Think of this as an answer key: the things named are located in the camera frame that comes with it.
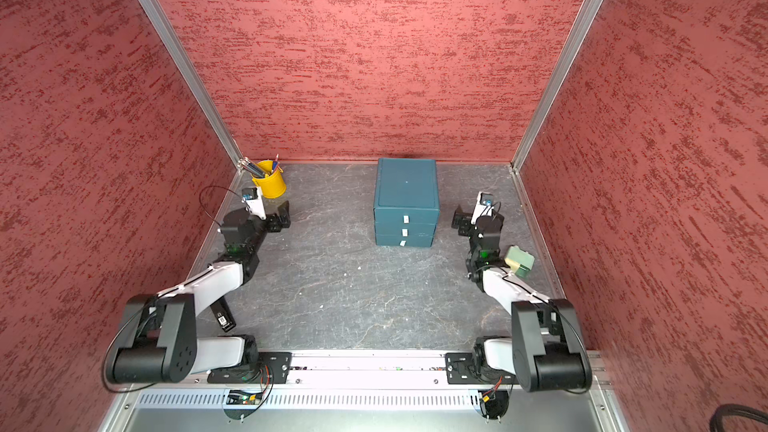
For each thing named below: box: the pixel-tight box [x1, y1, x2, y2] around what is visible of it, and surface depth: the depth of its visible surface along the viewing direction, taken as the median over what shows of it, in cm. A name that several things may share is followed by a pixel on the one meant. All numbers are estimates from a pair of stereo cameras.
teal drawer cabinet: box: [374, 158, 440, 247], surface depth 85 cm
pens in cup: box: [237, 154, 283, 178], surface depth 103 cm
